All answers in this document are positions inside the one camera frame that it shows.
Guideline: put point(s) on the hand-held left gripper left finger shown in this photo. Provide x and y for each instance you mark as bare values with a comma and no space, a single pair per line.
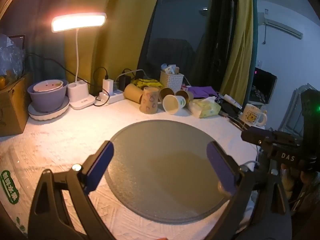
100,166

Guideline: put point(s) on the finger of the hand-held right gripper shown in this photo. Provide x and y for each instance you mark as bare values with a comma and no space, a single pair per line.
287,156
260,136

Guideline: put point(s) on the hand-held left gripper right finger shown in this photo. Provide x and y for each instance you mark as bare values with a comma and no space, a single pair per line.
221,166

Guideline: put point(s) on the white paper cup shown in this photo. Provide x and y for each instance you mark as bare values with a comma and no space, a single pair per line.
172,104

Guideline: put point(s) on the brown paper cup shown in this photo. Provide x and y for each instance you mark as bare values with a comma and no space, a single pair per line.
166,93
186,95
132,93

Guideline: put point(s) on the patterned paper cup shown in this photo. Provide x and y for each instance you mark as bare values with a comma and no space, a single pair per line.
149,101

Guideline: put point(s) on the person's right hand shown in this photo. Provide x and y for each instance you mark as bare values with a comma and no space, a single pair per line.
286,180

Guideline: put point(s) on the white cartoon mug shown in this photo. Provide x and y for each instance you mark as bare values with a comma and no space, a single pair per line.
251,115

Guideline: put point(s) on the grey metal rack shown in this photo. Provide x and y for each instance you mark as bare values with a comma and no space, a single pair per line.
291,110

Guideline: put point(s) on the black flat case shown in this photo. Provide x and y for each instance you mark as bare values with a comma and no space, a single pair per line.
228,108

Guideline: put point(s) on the white textured tablecloth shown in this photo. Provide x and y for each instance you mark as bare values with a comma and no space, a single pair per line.
62,142

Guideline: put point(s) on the white tube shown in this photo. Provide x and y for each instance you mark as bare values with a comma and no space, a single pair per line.
232,101

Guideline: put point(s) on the black monitor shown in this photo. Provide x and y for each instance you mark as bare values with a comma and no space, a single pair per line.
263,86

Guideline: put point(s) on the grey round mat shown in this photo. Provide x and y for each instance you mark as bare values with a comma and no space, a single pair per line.
162,170

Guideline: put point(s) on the yellow tissue pack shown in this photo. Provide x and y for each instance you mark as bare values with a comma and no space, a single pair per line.
205,108

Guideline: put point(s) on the white power strip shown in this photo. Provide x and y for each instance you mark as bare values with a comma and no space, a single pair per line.
113,98

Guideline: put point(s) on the white scalloped plate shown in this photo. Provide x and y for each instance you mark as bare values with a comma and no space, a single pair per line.
50,116

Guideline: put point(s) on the purple cloth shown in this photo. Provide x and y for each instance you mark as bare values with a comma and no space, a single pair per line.
202,91

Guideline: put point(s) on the white charger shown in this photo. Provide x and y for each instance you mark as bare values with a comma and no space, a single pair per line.
108,85

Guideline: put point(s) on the purple bowl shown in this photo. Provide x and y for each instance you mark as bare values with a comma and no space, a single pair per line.
47,101

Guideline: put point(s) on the black charger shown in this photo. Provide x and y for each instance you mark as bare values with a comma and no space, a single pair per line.
124,82

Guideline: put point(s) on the yellow curtain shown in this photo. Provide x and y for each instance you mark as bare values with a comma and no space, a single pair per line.
112,42
243,42

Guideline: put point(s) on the small white bowl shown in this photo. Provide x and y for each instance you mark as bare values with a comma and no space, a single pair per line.
47,86

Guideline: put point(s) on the yellow-green packet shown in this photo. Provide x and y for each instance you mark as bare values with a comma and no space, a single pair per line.
147,82

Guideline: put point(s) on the white woven basket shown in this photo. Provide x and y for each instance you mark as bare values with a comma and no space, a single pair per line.
171,82

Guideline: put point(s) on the cardboard box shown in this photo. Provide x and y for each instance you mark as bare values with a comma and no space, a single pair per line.
12,110

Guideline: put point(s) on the white air conditioner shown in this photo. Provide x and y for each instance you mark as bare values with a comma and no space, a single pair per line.
282,27

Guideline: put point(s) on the clear plastic bag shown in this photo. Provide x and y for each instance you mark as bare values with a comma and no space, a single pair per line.
10,57

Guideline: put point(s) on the white desk lamp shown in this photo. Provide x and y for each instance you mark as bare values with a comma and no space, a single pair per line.
78,23

